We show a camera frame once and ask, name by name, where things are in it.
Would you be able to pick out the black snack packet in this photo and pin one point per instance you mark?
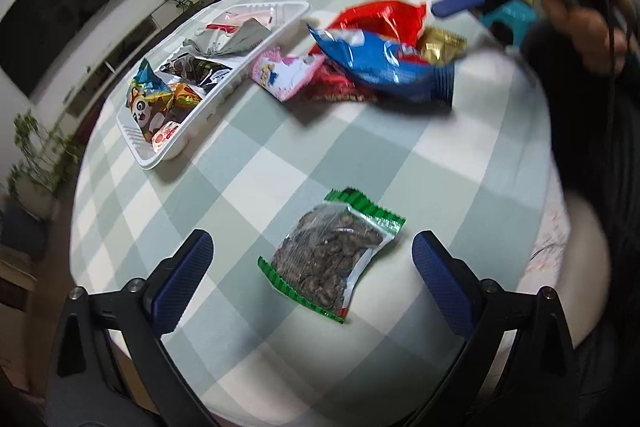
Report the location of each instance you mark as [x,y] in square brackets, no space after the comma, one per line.
[200,69]

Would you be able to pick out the floral table cover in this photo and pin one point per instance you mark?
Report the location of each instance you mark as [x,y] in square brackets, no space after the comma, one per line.
[547,237]

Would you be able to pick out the panda print snack packet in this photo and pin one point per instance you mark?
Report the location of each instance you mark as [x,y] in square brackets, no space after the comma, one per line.
[147,102]

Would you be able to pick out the teal plastic stool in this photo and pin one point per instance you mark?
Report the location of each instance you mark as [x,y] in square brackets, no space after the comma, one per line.
[510,22]

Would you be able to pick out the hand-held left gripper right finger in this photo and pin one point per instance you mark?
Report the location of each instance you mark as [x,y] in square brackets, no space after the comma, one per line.
[442,279]

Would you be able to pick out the person's right hand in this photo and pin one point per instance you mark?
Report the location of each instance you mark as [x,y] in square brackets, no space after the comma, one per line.
[595,22]

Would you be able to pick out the blue snack packet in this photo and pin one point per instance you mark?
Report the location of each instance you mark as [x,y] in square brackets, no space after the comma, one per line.
[390,62]

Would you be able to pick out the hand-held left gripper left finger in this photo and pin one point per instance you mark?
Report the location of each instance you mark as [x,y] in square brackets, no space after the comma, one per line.
[182,277]

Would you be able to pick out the tall plant blue pot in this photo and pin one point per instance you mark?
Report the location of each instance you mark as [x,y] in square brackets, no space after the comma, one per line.
[22,232]

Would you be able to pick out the orange yellow snack packet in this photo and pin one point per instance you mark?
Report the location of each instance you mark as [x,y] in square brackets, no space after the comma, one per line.
[187,97]

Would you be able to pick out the white television cabinet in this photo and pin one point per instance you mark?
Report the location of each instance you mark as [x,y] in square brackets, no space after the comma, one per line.
[115,67]

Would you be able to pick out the pale pink clear pouch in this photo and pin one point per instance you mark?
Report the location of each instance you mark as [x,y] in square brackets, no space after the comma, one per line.
[240,19]

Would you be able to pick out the clear seed packet green edges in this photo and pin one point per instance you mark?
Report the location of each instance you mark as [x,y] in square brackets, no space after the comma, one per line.
[325,252]

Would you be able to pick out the white plastic tray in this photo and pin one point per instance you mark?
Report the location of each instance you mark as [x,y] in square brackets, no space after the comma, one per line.
[220,87]

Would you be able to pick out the gold snack packet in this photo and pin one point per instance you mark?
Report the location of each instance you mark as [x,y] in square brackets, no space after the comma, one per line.
[440,44]

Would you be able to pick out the red foil snack packet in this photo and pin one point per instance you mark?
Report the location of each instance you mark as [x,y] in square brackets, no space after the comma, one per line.
[380,19]

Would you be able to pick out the pink snack packet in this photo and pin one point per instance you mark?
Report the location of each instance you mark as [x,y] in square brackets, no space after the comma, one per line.
[285,74]

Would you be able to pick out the person's right forearm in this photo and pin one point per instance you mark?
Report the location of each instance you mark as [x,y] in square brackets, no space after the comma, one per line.
[590,132]

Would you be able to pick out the wall television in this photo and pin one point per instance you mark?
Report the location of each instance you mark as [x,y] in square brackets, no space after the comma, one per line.
[65,7]

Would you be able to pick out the red white candy packet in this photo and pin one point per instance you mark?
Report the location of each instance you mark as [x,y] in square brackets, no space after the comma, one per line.
[165,134]

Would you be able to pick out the silver pouch red stripe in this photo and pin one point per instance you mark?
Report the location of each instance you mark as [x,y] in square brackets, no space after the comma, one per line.
[225,39]

